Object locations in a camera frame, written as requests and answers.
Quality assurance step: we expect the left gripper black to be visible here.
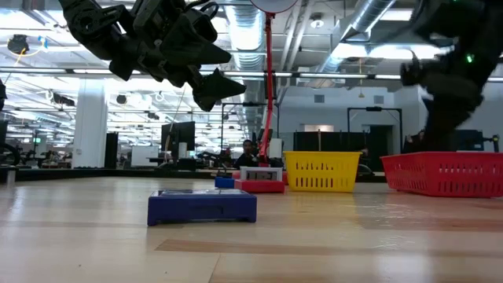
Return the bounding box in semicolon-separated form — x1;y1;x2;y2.
155;13;247;112

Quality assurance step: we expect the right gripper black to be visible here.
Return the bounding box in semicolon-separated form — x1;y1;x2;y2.
400;53;485;153

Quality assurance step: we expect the small blue box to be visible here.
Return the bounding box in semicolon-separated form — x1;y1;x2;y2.
214;176;237;189

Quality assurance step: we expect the white rectangular charger box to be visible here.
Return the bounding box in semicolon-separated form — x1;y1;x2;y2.
238;166;284;182

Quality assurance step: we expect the red box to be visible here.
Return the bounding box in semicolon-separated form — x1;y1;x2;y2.
234;179;286;194

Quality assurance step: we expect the dark blue box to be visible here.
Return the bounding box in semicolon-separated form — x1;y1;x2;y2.
147;189;258;227

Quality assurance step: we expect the black monitor row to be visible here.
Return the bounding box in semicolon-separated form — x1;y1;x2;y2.
402;129;485;153

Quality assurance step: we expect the red plastic basket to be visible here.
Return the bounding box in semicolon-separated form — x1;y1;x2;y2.
380;151;503;198

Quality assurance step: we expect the red desk lamp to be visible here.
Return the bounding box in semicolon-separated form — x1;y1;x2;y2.
231;0;299;186

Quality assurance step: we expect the black computer monitor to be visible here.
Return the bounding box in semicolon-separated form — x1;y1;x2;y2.
160;120;196;153

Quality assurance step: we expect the person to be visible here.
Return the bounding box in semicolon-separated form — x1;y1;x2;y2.
234;138;260;169

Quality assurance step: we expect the white board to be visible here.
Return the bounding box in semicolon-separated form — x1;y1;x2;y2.
130;145;160;167

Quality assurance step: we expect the black partition panel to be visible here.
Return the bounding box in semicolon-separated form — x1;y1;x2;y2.
293;130;370;153

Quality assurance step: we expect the tall black speaker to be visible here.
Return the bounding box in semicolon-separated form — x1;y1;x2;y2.
104;132;119;169

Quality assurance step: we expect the white building column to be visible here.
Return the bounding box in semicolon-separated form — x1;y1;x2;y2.
72;90;108;169

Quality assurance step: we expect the yellow plastic basket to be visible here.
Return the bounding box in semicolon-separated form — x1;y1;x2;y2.
283;150;363;193

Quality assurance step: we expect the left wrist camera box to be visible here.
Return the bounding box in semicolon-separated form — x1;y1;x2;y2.
168;0;219;42

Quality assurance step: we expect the black metal stand frame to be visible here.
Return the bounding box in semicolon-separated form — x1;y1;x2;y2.
347;106;403;154

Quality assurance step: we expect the black ceiling camera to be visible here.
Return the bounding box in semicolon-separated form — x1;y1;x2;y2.
6;34;31;55

